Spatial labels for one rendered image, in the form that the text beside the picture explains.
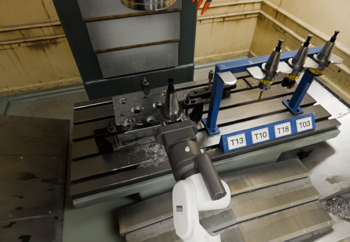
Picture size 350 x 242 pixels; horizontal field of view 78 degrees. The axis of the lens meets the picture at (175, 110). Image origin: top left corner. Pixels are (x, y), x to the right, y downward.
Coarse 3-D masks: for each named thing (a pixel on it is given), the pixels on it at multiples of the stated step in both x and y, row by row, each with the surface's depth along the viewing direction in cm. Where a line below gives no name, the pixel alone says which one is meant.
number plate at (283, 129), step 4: (280, 124) 93; (284, 124) 93; (288, 124) 94; (276, 128) 93; (280, 128) 93; (284, 128) 94; (288, 128) 94; (276, 132) 93; (280, 132) 93; (284, 132) 94; (288, 132) 94; (276, 136) 93; (280, 136) 94
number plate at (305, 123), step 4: (296, 120) 95; (300, 120) 95; (304, 120) 96; (308, 120) 96; (296, 124) 95; (300, 124) 95; (304, 124) 96; (308, 124) 96; (300, 128) 95; (304, 128) 96; (308, 128) 96
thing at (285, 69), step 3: (282, 60) 81; (279, 63) 80; (282, 63) 80; (285, 63) 80; (282, 66) 78; (285, 66) 78; (288, 66) 78; (282, 69) 77; (285, 69) 77; (288, 69) 77; (291, 69) 77; (282, 72) 76; (285, 72) 76; (288, 72) 76; (291, 72) 76
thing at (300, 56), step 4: (300, 48) 74; (304, 48) 73; (308, 48) 73; (300, 52) 74; (304, 52) 74; (296, 56) 76; (300, 56) 75; (304, 56) 75; (292, 60) 78; (296, 60) 76; (300, 60) 76; (304, 60) 76; (296, 64) 77; (300, 64) 76
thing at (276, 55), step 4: (272, 52) 72; (276, 52) 71; (280, 52) 71; (272, 56) 72; (276, 56) 71; (280, 56) 72; (268, 60) 74; (272, 60) 73; (276, 60) 72; (268, 64) 74; (272, 64) 73; (276, 64) 73; (268, 68) 75; (272, 68) 74; (276, 68) 74
